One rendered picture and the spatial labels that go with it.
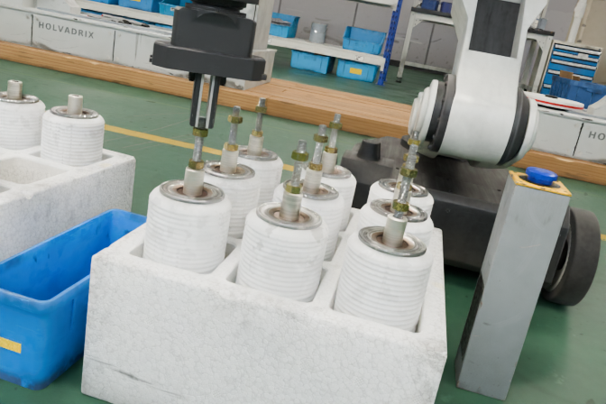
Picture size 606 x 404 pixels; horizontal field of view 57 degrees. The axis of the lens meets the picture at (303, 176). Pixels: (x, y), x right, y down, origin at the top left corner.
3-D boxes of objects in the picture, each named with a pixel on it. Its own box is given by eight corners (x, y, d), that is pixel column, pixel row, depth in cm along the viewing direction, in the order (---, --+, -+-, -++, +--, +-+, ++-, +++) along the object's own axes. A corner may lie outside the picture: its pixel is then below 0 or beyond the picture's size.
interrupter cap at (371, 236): (426, 266, 57) (427, 260, 57) (353, 249, 58) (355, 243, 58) (425, 241, 65) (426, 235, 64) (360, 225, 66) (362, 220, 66)
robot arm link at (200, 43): (147, 68, 56) (160, -60, 53) (151, 57, 65) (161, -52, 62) (270, 86, 59) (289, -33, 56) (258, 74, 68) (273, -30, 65)
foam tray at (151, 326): (206, 268, 103) (219, 175, 98) (417, 325, 97) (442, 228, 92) (79, 394, 66) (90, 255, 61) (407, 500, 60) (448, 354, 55)
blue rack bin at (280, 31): (261, 31, 576) (264, 10, 570) (297, 38, 572) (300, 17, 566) (249, 31, 528) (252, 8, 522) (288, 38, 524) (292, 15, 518)
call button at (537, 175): (520, 178, 78) (525, 163, 77) (550, 184, 77) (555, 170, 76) (525, 185, 74) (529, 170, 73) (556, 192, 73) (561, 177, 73)
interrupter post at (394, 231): (401, 251, 60) (408, 223, 59) (380, 246, 61) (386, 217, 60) (402, 243, 63) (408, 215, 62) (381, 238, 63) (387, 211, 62)
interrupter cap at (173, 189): (179, 179, 70) (179, 174, 70) (234, 195, 68) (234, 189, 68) (146, 195, 63) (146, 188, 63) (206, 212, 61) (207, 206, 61)
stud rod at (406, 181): (402, 223, 61) (418, 157, 59) (399, 224, 60) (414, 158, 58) (394, 220, 62) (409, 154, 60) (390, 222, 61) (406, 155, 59)
